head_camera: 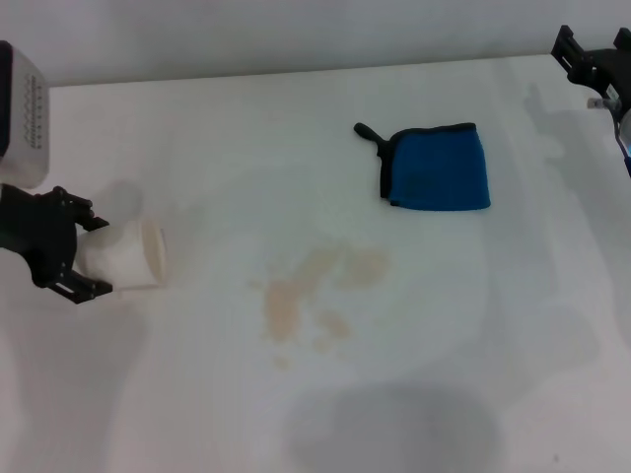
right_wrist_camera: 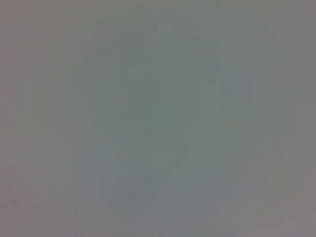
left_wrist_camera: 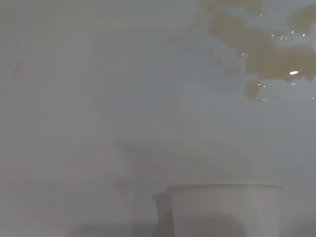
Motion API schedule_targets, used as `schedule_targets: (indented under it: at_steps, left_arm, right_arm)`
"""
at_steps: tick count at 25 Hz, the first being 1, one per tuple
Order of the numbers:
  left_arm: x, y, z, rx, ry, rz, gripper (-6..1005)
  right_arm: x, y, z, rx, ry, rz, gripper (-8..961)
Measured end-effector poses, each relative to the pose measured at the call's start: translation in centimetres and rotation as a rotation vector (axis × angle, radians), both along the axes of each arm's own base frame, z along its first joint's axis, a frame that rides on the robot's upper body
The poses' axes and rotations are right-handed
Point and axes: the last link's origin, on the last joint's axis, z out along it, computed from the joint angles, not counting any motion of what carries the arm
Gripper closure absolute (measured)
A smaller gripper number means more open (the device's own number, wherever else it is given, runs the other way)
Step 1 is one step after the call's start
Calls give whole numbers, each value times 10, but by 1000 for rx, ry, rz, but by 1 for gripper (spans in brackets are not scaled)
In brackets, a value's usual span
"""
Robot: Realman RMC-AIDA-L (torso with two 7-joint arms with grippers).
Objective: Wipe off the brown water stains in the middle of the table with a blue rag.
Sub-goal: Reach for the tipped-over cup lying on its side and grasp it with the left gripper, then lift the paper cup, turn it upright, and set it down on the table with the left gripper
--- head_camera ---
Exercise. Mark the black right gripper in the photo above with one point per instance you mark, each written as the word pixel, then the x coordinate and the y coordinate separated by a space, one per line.
pixel 613 64

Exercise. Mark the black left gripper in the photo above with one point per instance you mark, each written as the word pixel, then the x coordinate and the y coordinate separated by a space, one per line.
pixel 34 231

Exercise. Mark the white paper cup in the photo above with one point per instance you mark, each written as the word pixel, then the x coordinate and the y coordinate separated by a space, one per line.
pixel 128 253

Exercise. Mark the blue rag with black trim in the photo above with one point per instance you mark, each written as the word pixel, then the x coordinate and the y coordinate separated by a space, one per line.
pixel 439 172

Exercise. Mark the brown water stain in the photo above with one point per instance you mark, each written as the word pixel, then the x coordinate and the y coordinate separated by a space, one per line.
pixel 283 305

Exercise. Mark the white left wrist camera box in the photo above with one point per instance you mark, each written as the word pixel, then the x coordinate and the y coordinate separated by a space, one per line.
pixel 24 118

